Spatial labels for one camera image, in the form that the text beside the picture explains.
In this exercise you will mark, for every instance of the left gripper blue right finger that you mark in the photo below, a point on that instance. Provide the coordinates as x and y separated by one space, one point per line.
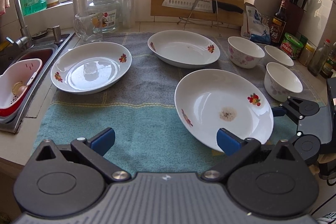
228 142

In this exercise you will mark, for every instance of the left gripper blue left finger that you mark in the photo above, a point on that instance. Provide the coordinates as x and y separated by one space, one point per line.
103 141

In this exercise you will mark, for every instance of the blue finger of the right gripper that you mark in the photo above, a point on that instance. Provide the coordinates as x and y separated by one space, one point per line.
278 111

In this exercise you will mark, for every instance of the white bowl front pale flowers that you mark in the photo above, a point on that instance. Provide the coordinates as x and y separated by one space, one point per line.
280 82

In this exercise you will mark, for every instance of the white plate with brown stain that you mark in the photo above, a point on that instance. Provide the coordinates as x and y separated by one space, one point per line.
209 99

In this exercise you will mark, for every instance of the white bowl small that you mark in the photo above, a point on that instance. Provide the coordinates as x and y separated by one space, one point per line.
273 54

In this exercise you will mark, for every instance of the white bowl pink flowers large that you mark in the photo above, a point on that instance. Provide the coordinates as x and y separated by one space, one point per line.
244 53

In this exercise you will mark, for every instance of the white plate fruit print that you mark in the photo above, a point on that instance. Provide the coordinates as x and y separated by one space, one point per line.
184 49

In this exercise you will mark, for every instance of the steel kitchen faucet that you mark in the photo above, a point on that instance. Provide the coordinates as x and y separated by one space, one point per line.
25 42

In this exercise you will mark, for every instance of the grey and teal checked towel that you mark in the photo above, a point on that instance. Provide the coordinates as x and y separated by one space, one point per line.
140 108

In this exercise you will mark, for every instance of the yellow lid spice jar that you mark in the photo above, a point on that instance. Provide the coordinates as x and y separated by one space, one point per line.
306 54

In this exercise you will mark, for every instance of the clear glass oil bottle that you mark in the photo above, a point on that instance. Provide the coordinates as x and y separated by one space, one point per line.
319 57

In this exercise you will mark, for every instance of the green lid sauce jar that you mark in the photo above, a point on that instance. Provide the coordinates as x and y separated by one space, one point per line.
291 46

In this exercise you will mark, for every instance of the dark vinegar bottle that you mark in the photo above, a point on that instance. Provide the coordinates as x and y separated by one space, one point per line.
278 23

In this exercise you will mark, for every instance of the salt bag white blue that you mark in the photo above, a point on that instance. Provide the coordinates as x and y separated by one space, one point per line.
253 28

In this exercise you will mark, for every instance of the egg in colander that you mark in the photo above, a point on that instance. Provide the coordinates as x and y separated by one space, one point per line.
18 88

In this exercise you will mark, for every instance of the red wash basin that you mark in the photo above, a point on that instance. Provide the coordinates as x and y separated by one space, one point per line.
39 54

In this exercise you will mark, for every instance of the white colander basket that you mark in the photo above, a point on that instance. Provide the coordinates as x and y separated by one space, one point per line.
15 84

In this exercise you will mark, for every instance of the stainless steel sink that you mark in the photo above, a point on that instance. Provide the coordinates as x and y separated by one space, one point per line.
31 67

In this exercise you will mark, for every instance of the knife block with knives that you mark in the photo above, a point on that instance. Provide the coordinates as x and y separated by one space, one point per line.
294 14

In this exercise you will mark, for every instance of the clear drinking glass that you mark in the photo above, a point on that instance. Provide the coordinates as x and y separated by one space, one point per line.
88 26

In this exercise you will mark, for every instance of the sink soap dispenser pump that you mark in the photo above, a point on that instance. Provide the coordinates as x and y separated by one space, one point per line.
56 30

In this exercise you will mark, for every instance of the glass jar green lid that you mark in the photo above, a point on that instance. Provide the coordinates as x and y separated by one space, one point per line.
111 12

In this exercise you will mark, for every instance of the kitchen knife black handle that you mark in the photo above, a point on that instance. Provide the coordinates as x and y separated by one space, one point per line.
209 6

